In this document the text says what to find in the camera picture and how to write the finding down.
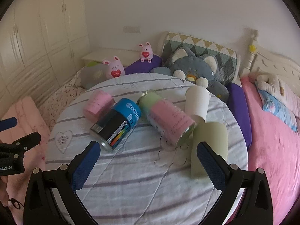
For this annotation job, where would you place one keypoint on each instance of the white dog plush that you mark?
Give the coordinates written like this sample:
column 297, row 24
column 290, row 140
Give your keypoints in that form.
column 280, row 90

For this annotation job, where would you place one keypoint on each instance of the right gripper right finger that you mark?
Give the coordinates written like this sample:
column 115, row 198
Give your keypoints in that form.
column 256, row 205

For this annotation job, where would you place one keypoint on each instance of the green pink tin can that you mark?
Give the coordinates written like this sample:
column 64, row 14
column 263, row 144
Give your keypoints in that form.
column 168, row 119

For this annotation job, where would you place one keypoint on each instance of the pink bedspread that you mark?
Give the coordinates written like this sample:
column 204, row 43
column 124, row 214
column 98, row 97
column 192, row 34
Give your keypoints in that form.
column 267, row 142

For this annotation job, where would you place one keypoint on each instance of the striped white round quilt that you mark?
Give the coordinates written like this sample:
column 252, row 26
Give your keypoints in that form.
column 144, row 180

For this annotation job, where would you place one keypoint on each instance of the pink bunny plush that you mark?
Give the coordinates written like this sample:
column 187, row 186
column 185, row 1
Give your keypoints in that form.
column 146, row 53
column 114, row 67

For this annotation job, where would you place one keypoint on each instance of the purple cushion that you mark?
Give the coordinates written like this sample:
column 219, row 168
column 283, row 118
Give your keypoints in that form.
column 143, row 67

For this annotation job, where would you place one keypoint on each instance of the folded pink blanket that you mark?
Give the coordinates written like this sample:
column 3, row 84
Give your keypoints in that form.
column 29, row 120

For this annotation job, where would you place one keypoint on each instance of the heart pattern bedsheet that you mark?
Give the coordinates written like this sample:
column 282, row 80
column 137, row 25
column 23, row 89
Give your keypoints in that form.
column 52, row 108

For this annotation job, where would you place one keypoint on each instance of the blue cartoon pillow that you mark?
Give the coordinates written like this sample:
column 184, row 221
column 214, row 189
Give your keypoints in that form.
column 272, row 105

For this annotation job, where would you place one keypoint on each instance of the triangle pattern pillow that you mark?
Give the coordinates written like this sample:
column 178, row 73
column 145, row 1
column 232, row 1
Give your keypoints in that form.
column 227, row 59

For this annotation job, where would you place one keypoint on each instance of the pink bunny plush back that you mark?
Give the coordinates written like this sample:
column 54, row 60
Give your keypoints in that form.
column 146, row 53

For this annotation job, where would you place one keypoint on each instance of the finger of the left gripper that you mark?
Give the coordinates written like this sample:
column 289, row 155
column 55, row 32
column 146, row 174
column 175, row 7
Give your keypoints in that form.
column 8, row 123
column 27, row 142

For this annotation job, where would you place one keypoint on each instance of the grey cat plush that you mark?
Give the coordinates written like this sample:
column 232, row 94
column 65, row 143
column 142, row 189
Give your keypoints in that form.
column 200, row 70

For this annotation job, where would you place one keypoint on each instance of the white paper cup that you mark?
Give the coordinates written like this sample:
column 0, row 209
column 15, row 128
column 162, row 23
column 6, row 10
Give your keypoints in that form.
column 197, row 103

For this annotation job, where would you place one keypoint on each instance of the cream wooden headboard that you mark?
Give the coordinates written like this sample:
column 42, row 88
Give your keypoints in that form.
column 261, row 61

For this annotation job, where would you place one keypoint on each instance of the small pink cup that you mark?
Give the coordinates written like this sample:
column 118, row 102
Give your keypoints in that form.
column 98, row 105

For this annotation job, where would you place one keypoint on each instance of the pink bunny plush front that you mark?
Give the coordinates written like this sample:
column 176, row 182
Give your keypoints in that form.
column 114, row 67

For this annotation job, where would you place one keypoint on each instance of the white bedside table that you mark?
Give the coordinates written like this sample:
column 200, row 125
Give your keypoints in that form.
column 127, row 57

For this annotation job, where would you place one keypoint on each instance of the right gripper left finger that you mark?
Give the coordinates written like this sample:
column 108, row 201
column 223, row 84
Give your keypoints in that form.
column 40, row 205

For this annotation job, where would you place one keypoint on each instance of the cream wardrobe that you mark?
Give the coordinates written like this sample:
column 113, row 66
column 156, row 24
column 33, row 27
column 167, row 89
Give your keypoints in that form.
column 43, row 43

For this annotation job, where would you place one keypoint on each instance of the blue black can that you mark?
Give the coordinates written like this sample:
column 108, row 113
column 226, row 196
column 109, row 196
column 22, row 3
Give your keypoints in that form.
column 112, row 128

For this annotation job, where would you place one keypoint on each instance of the pale green cup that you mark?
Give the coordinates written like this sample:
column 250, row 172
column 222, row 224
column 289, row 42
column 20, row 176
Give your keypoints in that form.
column 216, row 136

